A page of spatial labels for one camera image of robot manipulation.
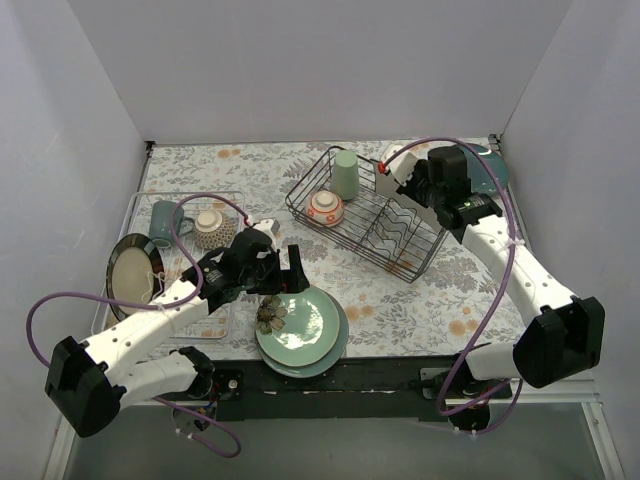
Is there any green round plate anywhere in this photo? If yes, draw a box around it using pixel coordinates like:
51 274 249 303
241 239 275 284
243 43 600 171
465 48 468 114
255 287 340 367

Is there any white square plate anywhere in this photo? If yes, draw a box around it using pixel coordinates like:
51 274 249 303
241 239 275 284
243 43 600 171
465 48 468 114
375 166 442 233

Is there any orange patterned bowl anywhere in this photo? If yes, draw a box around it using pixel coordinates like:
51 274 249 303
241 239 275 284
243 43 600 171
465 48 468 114
305 190 345 227

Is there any dark teal round plate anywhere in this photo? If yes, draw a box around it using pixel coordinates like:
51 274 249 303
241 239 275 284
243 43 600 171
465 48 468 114
258 298 349 379

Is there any black wire dish rack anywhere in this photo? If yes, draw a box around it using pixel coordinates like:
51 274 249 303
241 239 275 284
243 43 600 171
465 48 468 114
285 145 447 283

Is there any green cup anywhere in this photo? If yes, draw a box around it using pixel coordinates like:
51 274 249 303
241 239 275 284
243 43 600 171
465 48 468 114
330 150 360 201

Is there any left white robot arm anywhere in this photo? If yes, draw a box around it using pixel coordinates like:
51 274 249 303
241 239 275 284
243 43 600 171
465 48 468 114
45 228 310 438

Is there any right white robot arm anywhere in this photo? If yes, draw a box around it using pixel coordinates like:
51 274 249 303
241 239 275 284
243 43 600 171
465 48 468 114
389 146 605 398

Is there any brown patterned bowl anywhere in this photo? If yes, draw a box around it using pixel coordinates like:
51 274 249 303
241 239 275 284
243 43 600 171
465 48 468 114
194 210 236 250

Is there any floral table mat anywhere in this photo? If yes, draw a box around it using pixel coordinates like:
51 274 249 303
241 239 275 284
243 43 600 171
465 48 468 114
98 136 560 363

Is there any grey blue mug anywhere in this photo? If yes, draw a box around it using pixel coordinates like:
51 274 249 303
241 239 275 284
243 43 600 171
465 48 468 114
148 200 195 249

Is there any black rimmed round plate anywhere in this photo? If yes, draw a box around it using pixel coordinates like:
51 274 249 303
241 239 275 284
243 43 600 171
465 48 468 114
106 233 165 304

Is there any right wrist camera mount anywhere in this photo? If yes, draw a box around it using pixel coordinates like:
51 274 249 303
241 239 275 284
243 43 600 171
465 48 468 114
378 145 418 186

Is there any white wire dish rack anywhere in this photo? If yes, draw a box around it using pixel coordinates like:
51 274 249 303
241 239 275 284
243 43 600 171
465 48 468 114
92 192 245 342

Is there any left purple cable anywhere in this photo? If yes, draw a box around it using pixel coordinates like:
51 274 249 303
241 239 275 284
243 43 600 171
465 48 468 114
25 193 251 458

